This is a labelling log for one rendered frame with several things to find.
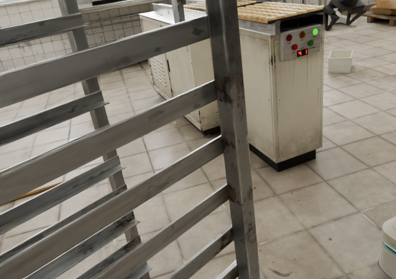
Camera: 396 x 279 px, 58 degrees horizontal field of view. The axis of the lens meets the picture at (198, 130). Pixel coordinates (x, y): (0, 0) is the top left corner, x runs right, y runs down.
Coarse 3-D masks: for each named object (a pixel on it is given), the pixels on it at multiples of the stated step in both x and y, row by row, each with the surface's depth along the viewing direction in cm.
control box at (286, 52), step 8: (288, 32) 179; (296, 32) 181; (312, 32) 184; (320, 32) 186; (280, 40) 180; (296, 40) 182; (304, 40) 184; (312, 40) 186; (320, 40) 188; (280, 48) 182; (288, 48) 182; (304, 48) 186; (312, 48) 188; (320, 48) 190; (280, 56) 184; (288, 56) 184; (296, 56) 186
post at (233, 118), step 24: (216, 0) 45; (216, 24) 47; (216, 48) 48; (240, 48) 49; (216, 72) 50; (240, 72) 50; (240, 96) 51; (240, 120) 53; (240, 144) 54; (240, 168) 55; (240, 192) 57; (240, 216) 59; (240, 240) 62; (240, 264) 65
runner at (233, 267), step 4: (232, 264) 70; (236, 264) 67; (228, 268) 69; (232, 268) 66; (236, 268) 67; (224, 272) 69; (228, 272) 65; (232, 272) 66; (236, 272) 67; (220, 276) 68; (224, 276) 64; (228, 276) 65; (232, 276) 66; (236, 276) 67
